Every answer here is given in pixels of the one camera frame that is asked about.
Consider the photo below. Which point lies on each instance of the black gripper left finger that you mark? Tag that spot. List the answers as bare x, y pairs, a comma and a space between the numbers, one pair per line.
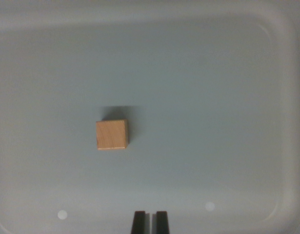
139, 224

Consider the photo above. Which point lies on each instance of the white plastic tray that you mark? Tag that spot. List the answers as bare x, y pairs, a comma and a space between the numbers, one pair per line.
201, 109

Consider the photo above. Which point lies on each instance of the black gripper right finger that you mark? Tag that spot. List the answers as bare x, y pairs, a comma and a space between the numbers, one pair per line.
162, 224

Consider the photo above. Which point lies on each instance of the wooden cube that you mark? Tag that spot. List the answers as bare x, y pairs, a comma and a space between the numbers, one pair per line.
112, 134

